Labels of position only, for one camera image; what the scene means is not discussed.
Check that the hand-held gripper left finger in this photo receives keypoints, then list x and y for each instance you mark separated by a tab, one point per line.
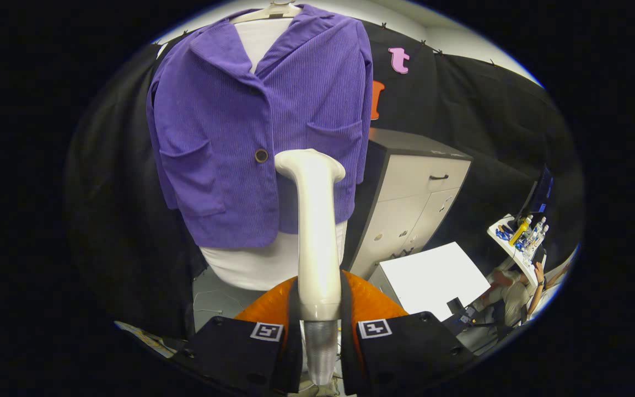
229	353

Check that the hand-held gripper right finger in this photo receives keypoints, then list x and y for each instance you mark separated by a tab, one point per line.
405	353

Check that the low white cabinet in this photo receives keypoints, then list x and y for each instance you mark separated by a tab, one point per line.
433	275

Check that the white dress form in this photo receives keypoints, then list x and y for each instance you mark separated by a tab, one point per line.
251	264

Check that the white side table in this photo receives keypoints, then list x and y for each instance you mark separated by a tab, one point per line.
507	242

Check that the grey drawer cabinet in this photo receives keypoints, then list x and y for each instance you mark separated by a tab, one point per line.
405	187

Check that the yellow bottle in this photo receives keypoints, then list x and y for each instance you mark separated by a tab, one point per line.
520	230

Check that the cluster of clear bottles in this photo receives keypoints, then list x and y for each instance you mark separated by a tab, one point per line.
537	237

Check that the computer monitor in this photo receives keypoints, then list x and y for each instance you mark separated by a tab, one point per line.
541	193

